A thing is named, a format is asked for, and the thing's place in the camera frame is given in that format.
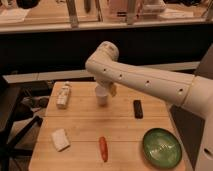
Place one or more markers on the black rectangular device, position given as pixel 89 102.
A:
pixel 138 112

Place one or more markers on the black office chair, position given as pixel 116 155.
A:
pixel 11 110

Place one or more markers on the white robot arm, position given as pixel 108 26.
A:
pixel 192 92

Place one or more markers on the white paper cup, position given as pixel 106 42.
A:
pixel 101 95

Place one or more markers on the white plastic bottle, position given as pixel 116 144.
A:
pixel 63 96

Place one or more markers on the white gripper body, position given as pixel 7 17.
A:
pixel 104 83

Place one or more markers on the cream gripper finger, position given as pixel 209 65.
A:
pixel 113 90

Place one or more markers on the green ceramic bowl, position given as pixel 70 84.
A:
pixel 161 148

